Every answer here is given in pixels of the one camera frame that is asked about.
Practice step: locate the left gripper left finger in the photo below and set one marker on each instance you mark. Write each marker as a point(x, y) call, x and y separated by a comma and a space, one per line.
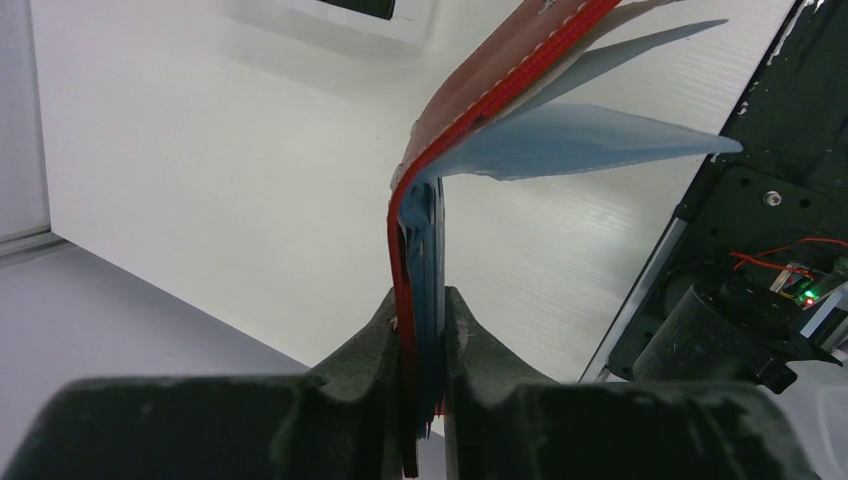
point(337, 421)

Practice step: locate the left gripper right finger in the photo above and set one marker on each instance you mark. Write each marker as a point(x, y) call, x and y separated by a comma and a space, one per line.
point(506, 420)

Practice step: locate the red leather card holder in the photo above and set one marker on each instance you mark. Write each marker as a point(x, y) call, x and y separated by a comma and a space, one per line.
point(500, 115)

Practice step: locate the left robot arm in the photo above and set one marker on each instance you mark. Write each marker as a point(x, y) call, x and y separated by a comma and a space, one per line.
point(701, 404)

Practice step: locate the white plastic bin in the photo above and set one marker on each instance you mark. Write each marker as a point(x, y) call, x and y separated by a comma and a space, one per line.
point(407, 21)

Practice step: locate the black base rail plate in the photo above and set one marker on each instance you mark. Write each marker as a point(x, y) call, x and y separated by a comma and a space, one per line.
point(746, 276)

